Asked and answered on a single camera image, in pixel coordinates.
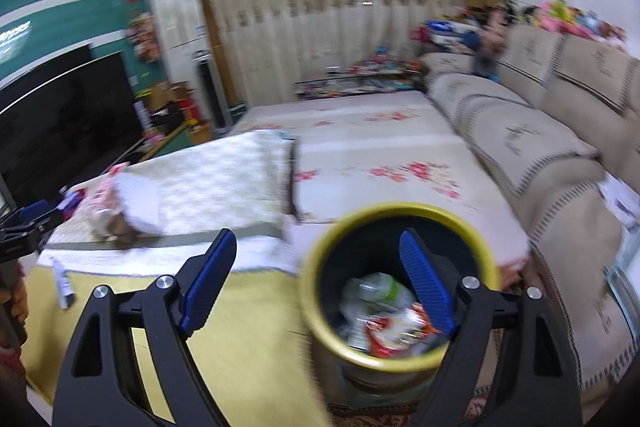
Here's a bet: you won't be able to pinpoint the large black television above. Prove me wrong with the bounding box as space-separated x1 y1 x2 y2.
0 49 143 208

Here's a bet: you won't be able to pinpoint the red packet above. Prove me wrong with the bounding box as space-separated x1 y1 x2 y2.
364 302 442 354

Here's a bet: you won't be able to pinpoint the grey tower fan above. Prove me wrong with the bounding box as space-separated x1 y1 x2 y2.
192 50 227 131

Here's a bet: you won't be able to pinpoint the low glass table with toys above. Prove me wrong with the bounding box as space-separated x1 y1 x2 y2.
295 52 426 101

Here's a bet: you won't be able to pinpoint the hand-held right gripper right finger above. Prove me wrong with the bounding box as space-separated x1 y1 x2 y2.
399 228 583 427

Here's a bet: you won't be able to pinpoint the clear bottle with green label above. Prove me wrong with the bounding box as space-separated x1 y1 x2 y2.
340 272 417 324

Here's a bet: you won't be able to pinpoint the person's dark clothing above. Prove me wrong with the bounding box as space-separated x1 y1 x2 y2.
0 343 27 410

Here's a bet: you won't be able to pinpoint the pile of bags and toys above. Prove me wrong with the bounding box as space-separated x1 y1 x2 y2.
415 0 507 78

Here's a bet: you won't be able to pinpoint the yellow-rimmed black trash bin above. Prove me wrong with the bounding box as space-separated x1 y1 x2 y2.
300 203 503 400

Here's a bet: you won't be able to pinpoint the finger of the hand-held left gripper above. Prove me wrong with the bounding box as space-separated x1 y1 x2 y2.
0 199 68 263

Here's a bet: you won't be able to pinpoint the white tissue paper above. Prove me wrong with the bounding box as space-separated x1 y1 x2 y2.
112 174 167 236

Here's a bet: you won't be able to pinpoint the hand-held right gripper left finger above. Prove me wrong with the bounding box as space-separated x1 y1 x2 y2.
50 228 238 427

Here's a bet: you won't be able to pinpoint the hanging flower decoration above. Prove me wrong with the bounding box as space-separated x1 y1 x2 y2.
127 12 161 64

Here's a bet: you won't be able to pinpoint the black television behind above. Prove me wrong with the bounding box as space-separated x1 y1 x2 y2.
0 42 96 105

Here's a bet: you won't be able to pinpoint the person's left hand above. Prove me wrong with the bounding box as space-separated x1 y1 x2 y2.
0 259 29 346

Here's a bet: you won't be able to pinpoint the green and yellow tv cabinet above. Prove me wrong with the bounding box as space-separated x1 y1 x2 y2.
115 117 212 168

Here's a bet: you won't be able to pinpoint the open cardboard boxes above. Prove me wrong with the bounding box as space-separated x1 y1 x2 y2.
145 82 201 128

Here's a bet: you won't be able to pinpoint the beige sofa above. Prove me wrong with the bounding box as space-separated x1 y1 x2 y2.
417 22 640 408

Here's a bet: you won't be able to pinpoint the cream patterned curtain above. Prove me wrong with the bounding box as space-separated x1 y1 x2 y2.
192 0 466 108

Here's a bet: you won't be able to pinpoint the cream floral sheet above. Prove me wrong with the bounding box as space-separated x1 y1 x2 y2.
230 89 531 268

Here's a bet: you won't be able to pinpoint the pink drink carton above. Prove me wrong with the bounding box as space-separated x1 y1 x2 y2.
82 163 126 210

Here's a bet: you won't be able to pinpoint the papers on sofa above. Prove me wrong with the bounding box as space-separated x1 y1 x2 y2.
597 177 640 333

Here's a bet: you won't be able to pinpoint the white standing air conditioner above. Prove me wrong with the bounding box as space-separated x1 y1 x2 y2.
150 0 213 84

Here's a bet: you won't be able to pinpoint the pile of plush toys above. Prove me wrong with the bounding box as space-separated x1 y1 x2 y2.
520 0 628 42

